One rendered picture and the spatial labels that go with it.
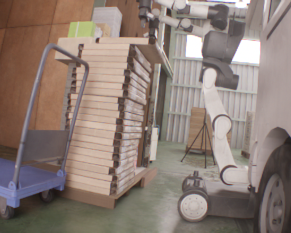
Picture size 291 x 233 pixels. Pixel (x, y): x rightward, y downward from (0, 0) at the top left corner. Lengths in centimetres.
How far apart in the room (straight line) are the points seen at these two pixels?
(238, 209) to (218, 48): 107
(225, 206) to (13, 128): 298
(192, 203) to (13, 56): 325
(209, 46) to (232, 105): 893
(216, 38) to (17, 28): 310
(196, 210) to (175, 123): 904
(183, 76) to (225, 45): 901
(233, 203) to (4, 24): 396
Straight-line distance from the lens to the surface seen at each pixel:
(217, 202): 159
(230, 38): 179
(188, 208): 155
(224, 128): 166
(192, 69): 1076
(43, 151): 131
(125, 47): 159
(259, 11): 251
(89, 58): 166
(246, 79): 1088
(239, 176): 170
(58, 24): 360
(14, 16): 423
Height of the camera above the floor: 56
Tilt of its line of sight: 3 degrees up
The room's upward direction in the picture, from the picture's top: 7 degrees clockwise
